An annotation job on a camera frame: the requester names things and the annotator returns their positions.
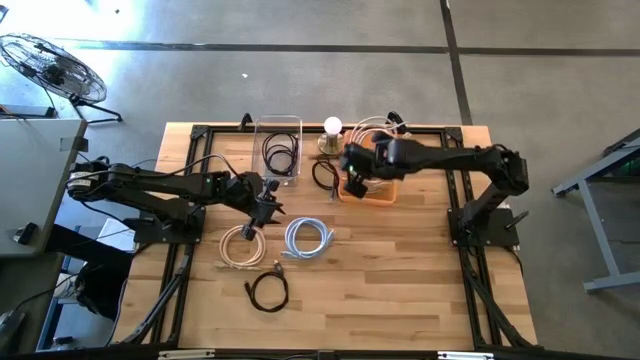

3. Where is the grey side table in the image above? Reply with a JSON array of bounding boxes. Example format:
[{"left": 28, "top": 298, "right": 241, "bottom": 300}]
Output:
[{"left": 0, "top": 117, "right": 90, "bottom": 259}]

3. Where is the clear plastic bin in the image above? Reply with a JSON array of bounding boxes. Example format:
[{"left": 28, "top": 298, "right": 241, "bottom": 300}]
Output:
[{"left": 251, "top": 114, "right": 304, "bottom": 187}]

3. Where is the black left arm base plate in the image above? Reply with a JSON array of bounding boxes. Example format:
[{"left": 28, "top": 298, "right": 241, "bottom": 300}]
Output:
[{"left": 122, "top": 214, "right": 206, "bottom": 246}]

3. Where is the white box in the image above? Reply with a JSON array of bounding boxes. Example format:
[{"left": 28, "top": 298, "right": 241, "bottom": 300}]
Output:
[{"left": 94, "top": 218, "right": 137, "bottom": 254}]

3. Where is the small black device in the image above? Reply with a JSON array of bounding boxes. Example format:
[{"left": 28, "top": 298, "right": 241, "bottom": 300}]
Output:
[{"left": 14, "top": 222, "right": 40, "bottom": 246}]

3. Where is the black bag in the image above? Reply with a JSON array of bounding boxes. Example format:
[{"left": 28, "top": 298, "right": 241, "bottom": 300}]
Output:
[{"left": 74, "top": 259, "right": 132, "bottom": 321}]

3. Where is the thin black cable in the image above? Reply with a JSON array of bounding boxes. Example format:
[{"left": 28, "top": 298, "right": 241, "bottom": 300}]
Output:
[
  {"left": 261, "top": 130, "right": 300, "bottom": 177},
  {"left": 311, "top": 158, "right": 341, "bottom": 201}
]

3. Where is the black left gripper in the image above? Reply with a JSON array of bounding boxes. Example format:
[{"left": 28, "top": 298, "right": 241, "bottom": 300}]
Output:
[{"left": 227, "top": 171, "right": 287, "bottom": 242}]

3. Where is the grey metal cart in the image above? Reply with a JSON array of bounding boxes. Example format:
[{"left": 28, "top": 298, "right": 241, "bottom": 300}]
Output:
[{"left": 551, "top": 127, "right": 640, "bottom": 295}]

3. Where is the light blue cable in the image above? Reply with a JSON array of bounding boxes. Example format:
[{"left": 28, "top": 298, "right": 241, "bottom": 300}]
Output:
[{"left": 281, "top": 216, "right": 336, "bottom": 261}]

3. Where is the white bulb metal lamp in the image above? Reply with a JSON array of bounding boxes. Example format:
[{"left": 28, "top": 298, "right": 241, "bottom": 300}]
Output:
[{"left": 317, "top": 115, "right": 346, "bottom": 156}]

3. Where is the black braided HDMI cable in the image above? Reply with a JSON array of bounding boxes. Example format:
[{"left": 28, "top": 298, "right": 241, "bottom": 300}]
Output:
[{"left": 243, "top": 259, "right": 291, "bottom": 315}]

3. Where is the black floor fan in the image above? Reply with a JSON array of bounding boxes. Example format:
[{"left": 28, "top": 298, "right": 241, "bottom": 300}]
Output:
[{"left": 0, "top": 32, "right": 125, "bottom": 125}]

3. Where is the black aluminium table frame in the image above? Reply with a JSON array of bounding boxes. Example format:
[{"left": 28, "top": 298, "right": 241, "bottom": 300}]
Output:
[{"left": 112, "top": 122, "right": 544, "bottom": 351}]

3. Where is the silver metal bracket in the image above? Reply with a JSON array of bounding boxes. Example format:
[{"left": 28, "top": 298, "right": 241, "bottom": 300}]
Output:
[
  {"left": 437, "top": 350, "right": 496, "bottom": 360},
  {"left": 158, "top": 349, "right": 216, "bottom": 360}
]

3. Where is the orange plastic bin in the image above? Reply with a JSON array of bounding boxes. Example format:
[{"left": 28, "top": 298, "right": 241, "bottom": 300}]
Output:
[{"left": 337, "top": 128, "right": 401, "bottom": 207}]

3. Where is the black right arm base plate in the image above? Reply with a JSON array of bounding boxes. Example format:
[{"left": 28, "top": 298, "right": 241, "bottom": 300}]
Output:
[{"left": 447, "top": 205, "right": 530, "bottom": 249}]

